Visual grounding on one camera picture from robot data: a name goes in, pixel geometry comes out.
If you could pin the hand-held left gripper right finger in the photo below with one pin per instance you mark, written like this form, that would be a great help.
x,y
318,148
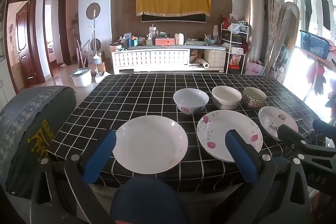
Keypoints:
x,y
242,158

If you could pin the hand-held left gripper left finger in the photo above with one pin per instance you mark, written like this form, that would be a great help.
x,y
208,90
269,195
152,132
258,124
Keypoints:
x,y
101,154

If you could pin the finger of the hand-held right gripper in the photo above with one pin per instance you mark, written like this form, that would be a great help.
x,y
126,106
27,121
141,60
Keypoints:
x,y
291,137
325,127

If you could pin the small white printed plate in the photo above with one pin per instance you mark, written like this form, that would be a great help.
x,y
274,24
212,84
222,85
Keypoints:
x,y
273,116

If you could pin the white plate with pink petals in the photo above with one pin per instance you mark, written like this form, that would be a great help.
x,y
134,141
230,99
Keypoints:
x,y
218,132

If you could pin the plain white plate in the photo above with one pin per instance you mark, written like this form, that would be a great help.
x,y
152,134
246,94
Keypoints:
x,y
151,145

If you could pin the white bowl with red print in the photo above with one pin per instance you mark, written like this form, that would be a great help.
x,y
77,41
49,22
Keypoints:
x,y
190,99

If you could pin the red hanging clothes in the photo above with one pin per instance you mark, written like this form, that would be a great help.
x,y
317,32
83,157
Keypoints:
x,y
317,77

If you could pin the floral patterned bowl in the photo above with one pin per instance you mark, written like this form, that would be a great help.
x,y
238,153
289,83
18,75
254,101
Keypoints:
x,y
253,100

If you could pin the plain white bowl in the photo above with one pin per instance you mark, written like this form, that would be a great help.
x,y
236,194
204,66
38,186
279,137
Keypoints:
x,y
226,96

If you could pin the person's leg in blue trousers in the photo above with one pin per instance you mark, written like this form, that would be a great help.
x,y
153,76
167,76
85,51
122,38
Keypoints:
x,y
147,200

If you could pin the black checked tablecloth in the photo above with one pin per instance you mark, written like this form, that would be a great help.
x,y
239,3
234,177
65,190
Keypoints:
x,y
141,98

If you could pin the white dustpan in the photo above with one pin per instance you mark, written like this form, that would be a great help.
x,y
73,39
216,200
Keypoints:
x,y
102,77

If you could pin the pink shopping bag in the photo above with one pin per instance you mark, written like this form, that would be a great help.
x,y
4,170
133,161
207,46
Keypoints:
x,y
254,68

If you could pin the white bucket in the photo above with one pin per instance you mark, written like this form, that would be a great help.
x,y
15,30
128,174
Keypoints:
x,y
81,78

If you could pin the blue plastic basket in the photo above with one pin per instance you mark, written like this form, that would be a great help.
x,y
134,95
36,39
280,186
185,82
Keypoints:
x,y
313,44

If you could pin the chair with grey-green cover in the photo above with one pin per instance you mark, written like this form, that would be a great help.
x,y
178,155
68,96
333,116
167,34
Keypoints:
x,y
21,121

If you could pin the white paper roll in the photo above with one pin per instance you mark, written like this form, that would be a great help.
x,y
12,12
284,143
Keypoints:
x,y
203,64

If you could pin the white television cabinet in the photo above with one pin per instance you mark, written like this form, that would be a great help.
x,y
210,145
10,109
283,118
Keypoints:
x,y
147,58

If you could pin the leaning ironing board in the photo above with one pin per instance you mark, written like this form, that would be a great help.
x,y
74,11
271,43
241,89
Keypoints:
x,y
282,29

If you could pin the white metal shelf rack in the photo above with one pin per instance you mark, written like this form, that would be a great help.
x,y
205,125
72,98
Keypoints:
x,y
235,40

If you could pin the dark hanging clothes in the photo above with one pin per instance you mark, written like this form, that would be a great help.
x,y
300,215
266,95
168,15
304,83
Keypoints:
x,y
325,12

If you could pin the standing air conditioner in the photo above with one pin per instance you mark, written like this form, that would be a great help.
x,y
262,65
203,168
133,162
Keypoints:
x,y
254,19

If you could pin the pink drawer box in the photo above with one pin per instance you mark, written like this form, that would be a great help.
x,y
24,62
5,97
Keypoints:
x,y
164,41

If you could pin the clear lidded jar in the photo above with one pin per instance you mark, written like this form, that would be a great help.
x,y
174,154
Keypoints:
x,y
152,35

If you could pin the brown wooden doorway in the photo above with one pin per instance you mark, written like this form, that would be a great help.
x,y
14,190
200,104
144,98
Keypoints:
x,y
61,29

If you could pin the white plastic jug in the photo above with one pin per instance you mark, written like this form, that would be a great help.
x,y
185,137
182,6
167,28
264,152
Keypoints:
x,y
179,39

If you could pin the patterned curtain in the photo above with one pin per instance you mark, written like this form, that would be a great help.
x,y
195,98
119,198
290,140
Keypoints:
x,y
270,3

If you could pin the brown wooden door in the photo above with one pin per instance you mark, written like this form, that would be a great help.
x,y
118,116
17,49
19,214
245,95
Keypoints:
x,y
22,37

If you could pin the black television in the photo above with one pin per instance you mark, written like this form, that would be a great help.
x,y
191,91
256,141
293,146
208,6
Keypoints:
x,y
173,18

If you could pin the brown round wall decoration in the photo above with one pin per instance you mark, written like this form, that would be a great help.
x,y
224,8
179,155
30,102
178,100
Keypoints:
x,y
97,44
93,11

